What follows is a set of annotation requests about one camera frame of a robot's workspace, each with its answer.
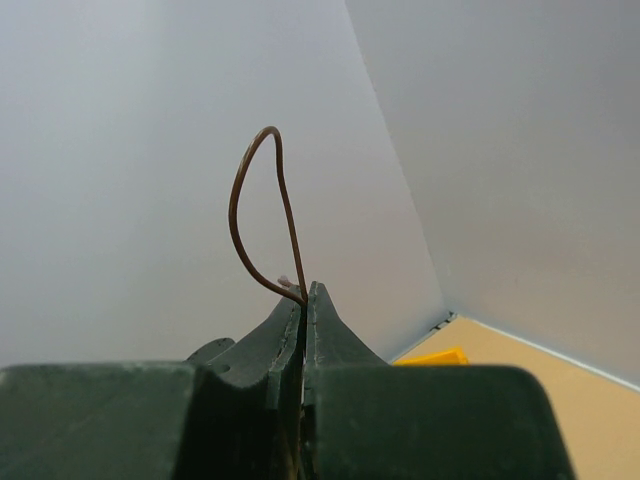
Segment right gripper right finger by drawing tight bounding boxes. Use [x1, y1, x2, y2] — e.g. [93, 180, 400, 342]
[304, 282, 575, 479]

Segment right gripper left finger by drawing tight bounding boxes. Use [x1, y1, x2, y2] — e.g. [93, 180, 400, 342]
[1, 299, 303, 479]

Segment brown wire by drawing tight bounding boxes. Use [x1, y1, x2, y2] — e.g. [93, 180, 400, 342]
[228, 125, 307, 305]

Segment yellow plastic bin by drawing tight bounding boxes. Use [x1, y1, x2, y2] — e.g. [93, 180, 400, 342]
[393, 347, 469, 366]

